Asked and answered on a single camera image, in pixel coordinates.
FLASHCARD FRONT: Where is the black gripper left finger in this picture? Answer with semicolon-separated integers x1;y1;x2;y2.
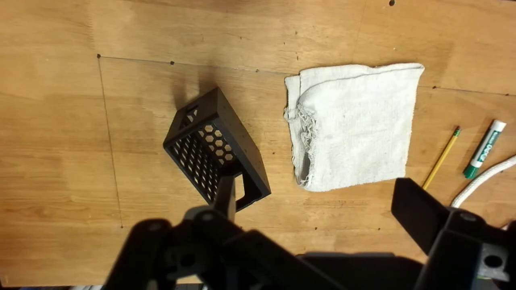
101;175;345;290

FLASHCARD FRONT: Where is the black perforated box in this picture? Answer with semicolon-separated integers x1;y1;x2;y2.
162;88;270;210

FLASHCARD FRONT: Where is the white towel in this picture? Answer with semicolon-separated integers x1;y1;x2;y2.
283;62;424;191

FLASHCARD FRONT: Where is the yellow pencil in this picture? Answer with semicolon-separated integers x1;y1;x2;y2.
422;125;461;189

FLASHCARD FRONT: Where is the green white marker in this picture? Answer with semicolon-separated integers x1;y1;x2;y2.
462;118;506;180

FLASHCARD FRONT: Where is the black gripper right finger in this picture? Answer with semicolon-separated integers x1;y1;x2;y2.
390;176;516;290

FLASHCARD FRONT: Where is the white cable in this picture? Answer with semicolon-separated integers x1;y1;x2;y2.
449;154;516;209

